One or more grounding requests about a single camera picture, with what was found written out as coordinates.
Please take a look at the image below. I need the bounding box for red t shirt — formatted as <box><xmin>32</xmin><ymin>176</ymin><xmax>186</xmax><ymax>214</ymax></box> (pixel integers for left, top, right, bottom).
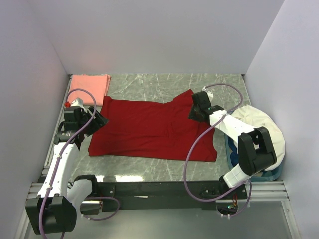
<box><xmin>88</xmin><ymin>90</ymin><xmax>209</xmax><ymax>161</ymax></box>

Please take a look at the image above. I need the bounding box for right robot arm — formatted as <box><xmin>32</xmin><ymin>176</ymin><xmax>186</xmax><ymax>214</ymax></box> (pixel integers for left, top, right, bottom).
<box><xmin>183</xmin><ymin>91</ymin><xmax>277</xmax><ymax>202</ymax></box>

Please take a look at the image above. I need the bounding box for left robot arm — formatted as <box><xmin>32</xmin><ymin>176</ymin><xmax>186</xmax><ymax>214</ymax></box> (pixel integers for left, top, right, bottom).
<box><xmin>25</xmin><ymin>104</ymin><xmax>108</xmax><ymax>238</ymax></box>

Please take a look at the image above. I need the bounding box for folded pink t shirt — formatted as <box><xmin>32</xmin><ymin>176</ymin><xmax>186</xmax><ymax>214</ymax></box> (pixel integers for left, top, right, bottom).
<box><xmin>68</xmin><ymin>74</ymin><xmax>111</xmax><ymax>106</ymax></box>

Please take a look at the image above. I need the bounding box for white crumpled t shirt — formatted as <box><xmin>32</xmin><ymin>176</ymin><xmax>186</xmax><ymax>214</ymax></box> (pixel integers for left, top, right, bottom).
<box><xmin>231</xmin><ymin>105</ymin><xmax>286</xmax><ymax>171</ymax></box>

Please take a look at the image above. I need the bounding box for blue t shirt in basket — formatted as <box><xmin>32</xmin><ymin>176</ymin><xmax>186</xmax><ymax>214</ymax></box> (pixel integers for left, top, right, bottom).
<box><xmin>227</xmin><ymin>137</ymin><xmax>239</xmax><ymax>169</ymax></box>

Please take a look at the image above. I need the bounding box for blue plastic basket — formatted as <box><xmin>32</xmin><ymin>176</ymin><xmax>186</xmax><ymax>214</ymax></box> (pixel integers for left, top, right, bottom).
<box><xmin>224</xmin><ymin>135</ymin><xmax>283</xmax><ymax>182</ymax></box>

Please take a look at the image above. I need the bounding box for black base beam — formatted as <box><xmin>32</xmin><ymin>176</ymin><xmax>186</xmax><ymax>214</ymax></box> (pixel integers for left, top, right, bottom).
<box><xmin>80</xmin><ymin>181</ymin><xmax>248</xmax><ymax>215</ymax></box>

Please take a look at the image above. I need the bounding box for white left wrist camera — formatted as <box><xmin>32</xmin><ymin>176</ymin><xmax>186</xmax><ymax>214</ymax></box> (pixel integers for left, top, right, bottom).
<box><xmin>64</xmin><ymin>98</ymin><xmax>83</xmax><ymax>108</ymax></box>

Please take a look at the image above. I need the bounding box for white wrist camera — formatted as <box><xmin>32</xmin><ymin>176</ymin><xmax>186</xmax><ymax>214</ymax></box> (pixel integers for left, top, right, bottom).
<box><xmin>202</xmin><ymin>87</ymin><xmax>214</xmax><ymax>101</ymax></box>
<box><xmin>64</xmin><ymin>98</ymin><xmax>83</xmax><ymax>108</ymax></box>

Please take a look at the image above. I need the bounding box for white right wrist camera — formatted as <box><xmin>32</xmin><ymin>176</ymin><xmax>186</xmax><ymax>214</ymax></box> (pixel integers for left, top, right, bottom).
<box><xmin>202</xmin><ymin>87</ymin><xmax>214</xmax><ymax>101</ymax></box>

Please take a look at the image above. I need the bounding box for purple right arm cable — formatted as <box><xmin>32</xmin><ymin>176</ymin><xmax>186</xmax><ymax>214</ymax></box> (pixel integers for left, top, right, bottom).
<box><xmin>183</xmin><ymin>83</ymin><xmax>252</xmax><ymax>219</ymax></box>

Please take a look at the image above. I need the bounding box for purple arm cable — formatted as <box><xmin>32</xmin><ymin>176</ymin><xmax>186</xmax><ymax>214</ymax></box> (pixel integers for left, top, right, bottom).
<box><xmin>183</xmin><ymin>83</ymin><xmax>252</xmax><ymax>219</ymax></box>
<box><xmin>39</xmin><ymin>88</ymin><xmax>121</xmax><ymax>239</ymax></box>

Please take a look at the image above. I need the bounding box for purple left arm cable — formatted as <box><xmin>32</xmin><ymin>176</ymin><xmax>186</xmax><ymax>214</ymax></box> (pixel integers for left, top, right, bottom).
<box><xmin>39</xmin><ymin>88</ymin><xmax>121</xmax><ymax>239</ymax></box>

